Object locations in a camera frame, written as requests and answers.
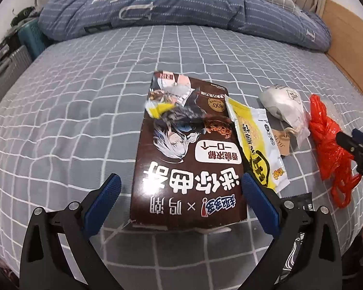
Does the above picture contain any grey suitcase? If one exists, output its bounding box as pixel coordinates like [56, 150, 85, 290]
[0, 45, 32, 102]

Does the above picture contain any teal suitcase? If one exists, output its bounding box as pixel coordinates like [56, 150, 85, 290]
[17, 18, 52, 60]

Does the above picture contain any yellow snack wrapper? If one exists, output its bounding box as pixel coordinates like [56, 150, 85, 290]
[225, 96, 290, 192]

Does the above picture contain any clear bag with tag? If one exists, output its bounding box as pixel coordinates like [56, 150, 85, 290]
[259, 85, 310, 156]

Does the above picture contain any blue striped duvet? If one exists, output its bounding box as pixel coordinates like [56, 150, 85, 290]
[38, 0, 332, 52]

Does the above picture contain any wooden headboard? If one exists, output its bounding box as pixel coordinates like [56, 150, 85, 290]
[322, 0, 363, 94]

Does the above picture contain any black sachet packet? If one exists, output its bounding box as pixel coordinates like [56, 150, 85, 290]
[272, 191, 314, 284]

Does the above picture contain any brown cookie box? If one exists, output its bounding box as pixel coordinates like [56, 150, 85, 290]
[130, 71, 247, 231]

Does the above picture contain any red plastic bag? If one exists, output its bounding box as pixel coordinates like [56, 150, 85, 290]
[309, 94, 362, 209]

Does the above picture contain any grey checked bed sheet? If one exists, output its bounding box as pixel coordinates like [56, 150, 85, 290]
[0, 26, 363, 289]

